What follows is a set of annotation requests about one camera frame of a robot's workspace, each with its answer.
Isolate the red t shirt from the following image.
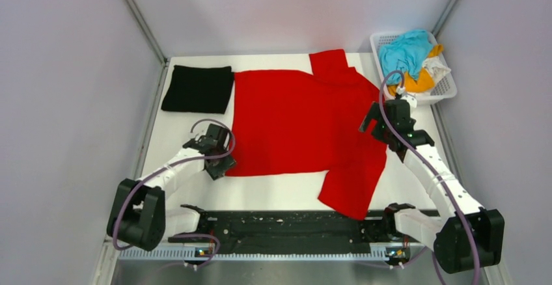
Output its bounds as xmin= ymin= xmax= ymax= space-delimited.
xmin=228 ymin=49 xmax=387 ymax=220

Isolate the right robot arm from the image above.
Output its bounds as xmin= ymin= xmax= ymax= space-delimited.
xmin=359 ymin=99 xmax=505 ymax=274

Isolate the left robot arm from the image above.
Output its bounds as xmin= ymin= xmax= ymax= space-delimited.
xmin=107 ymin=119 xmax=236 ymax=251

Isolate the orange t shirt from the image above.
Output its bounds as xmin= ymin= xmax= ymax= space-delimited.
xmin=389 ymin=44 xmax=451 ymax=93

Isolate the white plastic laundry basket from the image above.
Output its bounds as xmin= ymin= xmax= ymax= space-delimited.
xmin=370 ymin=31 xmax=457 ymax=105

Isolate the folded black t shirt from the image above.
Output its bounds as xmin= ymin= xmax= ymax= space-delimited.
xmin=161 ymin=65 xmax=234 ymax=115

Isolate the white t shirt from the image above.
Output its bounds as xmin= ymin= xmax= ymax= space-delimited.
xmin=404 ymin=57 xmax=451 ymax=96

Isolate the light blue t shirt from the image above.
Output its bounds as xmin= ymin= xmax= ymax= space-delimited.
xmin=378 ymin=29 xmax=433 ymax=85

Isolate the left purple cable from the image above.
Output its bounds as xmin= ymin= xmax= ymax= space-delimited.
xmin=112 ymin=118 xmax=237 ymax=271

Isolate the purple cable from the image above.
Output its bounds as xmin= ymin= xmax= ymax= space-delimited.
xmin=112 ymin=118 xmax=237 ymax=271
xmin=378 ymin=70 xmax=482 ymax=285

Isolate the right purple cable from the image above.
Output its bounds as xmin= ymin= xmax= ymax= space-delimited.
xmin=378 ymin=70 xmax=482 ymax=285

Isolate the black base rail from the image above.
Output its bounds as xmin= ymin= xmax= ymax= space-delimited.
xmin=168 ymin=210 xmax=415 ymax=257

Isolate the aluminium frame rail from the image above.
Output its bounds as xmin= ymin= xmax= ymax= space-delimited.
xmin=118 ymin=238 xmax=422 ymax=264

